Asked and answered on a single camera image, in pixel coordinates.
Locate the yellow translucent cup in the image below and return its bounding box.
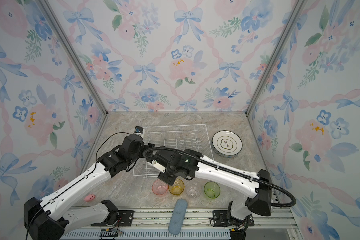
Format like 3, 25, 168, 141
169, 179, 185, 196

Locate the pink translucent cup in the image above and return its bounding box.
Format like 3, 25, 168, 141
152, 179, 169, 196

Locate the clear glass cup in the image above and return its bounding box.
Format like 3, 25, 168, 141
186, 183, 201, 199

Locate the green translucent cup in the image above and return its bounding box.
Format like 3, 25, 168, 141
204, 182, 221, 199

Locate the white plate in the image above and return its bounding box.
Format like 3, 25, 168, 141
211, 131, 243, 158

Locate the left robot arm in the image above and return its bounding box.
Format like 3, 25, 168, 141
24, 134, 154, 240

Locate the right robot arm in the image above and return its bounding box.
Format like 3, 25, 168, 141
143, 147, 272, 224

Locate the pink small toy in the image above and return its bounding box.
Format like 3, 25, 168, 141
84, 194, 96, 202

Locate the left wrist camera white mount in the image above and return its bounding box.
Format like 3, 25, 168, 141
134, 126, 144, 138

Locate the black camera cable left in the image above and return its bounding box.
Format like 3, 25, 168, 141
25, 131, 133, 240

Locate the white wire dish rack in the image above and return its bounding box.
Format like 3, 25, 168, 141
143, 124, 214, 159

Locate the aluminium front rail frame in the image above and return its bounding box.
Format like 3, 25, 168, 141
38, 206, 304, 240

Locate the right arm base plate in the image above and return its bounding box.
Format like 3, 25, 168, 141
210, 210, 255, 228

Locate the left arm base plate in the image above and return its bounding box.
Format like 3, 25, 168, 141
91, 210, 134, 227

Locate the black corrugated hose right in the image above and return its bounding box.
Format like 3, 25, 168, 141
142, 146, 297, 208

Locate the aluminium corner post left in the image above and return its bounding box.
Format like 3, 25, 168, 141
36, 0, 108, 116

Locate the aluminium corner post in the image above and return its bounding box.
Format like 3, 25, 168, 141
36, 0, 108, 116
246, 0, 307, 118

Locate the aluminium corner post right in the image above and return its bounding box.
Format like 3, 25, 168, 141
246, 0, 307, 118

